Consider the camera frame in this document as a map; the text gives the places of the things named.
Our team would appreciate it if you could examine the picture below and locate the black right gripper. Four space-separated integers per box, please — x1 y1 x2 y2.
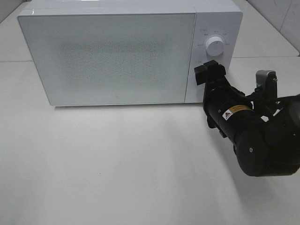
194 60 246 130

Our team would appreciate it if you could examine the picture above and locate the white microwave door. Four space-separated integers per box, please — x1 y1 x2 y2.
18 14 195 106

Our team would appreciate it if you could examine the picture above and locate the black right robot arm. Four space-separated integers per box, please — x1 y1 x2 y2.
194 60 300 177

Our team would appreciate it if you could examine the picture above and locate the upper white power knob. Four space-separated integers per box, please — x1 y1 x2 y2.
205 35 225 57

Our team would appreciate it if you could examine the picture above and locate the white microwave oven body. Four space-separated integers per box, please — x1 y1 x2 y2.
17 0 243 105

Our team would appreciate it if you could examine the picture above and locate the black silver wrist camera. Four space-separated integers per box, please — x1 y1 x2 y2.
255 70 278 100

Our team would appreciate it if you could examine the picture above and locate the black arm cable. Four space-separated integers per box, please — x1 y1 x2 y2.
248 92 282 124

